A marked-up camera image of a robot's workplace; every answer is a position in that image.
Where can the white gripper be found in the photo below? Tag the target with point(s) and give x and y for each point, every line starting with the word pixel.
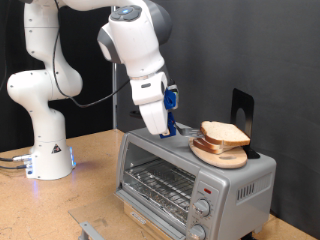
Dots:
pixel 153 113

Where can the white bread slice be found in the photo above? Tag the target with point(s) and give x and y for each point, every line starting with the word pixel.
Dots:
pixel 223 131

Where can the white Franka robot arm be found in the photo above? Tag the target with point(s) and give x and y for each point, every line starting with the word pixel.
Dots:
pixel 46 133

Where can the silver oven knob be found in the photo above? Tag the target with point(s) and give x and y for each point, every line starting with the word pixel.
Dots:
pixel 201 207
pixel 197 232

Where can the silver toaster oven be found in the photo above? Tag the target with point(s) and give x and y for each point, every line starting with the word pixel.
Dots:
pixel 233 200

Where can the oval wooden plate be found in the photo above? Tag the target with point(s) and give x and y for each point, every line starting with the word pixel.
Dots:
pixel 206 158

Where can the metal pole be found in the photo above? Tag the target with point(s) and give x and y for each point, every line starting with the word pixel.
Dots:
pixel 115 113

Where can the black metal bookend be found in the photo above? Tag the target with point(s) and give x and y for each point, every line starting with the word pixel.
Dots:
pixel 248 110

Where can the gray backdrop curtain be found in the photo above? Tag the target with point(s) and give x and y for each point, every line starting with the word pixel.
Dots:
pixel 266 50

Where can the black backdrop curtain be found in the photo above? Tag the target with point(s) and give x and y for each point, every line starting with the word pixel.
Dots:
pixel 10 50

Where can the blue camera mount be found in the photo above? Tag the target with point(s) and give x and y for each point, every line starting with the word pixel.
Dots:
pixel 169 100

